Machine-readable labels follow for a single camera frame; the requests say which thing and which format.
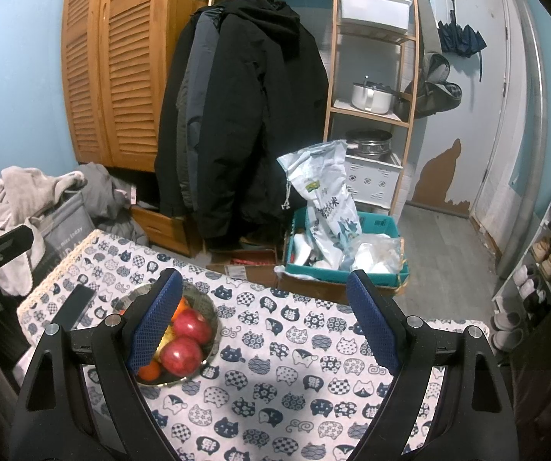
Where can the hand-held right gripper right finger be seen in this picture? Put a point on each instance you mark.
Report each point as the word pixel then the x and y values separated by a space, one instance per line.
pixel 374 326

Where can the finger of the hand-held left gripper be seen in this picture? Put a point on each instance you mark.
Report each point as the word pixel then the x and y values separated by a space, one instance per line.
pixel 6 247

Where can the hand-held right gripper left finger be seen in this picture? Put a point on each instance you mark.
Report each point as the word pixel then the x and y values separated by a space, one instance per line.
pixel 157 321

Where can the yellow-green pear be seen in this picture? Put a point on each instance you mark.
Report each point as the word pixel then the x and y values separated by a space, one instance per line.
pixel 166 335

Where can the reddish orange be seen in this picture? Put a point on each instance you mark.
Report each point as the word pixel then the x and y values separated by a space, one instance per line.
pixel 180 306

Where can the round red apple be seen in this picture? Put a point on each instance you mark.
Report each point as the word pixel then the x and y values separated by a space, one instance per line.
pixel 191 325

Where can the dark red oblong apple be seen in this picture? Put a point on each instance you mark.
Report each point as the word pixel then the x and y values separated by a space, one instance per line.
pixel 181 356

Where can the green glass plate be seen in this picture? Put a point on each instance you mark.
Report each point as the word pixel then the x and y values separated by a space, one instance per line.
pixel 206 307

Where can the beige garment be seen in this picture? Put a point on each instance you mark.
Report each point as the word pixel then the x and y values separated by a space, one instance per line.
pixel 15 192

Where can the teal cardboard box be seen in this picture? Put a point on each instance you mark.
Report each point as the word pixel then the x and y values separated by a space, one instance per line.
pixel 342 278

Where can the grey laundry bag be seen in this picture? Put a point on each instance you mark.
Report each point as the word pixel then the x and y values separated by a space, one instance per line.
pixel 64 230

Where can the brown cardboard box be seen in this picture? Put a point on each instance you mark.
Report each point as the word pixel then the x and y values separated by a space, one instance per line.
pixel 323 293

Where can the clear plastic bag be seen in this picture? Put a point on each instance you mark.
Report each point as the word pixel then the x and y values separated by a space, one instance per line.
pixel 376 254

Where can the black smartphone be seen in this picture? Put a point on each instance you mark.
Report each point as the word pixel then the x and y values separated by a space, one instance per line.
pixel 76 305

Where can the wooden drawer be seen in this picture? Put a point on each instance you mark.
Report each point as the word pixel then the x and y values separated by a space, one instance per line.
pixel 164 230

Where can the cat print tablecloth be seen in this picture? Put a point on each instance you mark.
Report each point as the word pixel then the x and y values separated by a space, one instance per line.
pixel 280 345

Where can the flat cardboard box red label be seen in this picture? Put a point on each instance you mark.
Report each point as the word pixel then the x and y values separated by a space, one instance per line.
pixel 246 264

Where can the grey garment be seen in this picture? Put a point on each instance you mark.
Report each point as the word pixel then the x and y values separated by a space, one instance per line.
pixel 107 197

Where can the white rice bag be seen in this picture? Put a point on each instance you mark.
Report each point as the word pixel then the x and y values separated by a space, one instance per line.
pixel 326 201

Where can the white perforated basket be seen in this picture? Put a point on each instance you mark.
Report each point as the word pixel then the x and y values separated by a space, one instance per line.
pixel 371 180

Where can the steel steamer pot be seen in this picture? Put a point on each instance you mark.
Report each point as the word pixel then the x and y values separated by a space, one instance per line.
pixel 369 146

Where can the wooden louvred wardrobe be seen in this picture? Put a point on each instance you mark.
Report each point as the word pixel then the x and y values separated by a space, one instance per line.
pixel 121 67

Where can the light blue door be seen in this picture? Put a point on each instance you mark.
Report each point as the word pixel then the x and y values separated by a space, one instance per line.
pixel 467 129

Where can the grey padded jacket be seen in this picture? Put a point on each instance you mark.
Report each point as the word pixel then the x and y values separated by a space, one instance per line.
pixel 193 105

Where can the steel cooking pot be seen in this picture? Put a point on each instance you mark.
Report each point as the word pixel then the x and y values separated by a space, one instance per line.
pixel 371 98

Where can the olive grey hanging bag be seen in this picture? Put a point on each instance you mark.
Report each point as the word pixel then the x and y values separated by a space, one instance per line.
pixel 434 96

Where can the black hooded jacket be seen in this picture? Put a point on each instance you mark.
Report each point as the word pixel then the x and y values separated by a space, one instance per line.
pixel 265 105

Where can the grey metal pipe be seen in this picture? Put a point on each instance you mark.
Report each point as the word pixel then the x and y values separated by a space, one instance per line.
pixel 532 129

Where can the wooden shelf rack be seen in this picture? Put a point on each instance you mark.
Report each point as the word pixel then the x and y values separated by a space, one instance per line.
pixel 333 57

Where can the dark blue umbrella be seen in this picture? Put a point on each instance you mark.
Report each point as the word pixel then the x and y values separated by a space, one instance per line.
pixel 460 36

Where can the large white storage bin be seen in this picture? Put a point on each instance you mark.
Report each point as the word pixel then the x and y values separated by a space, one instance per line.
pixel 376 7

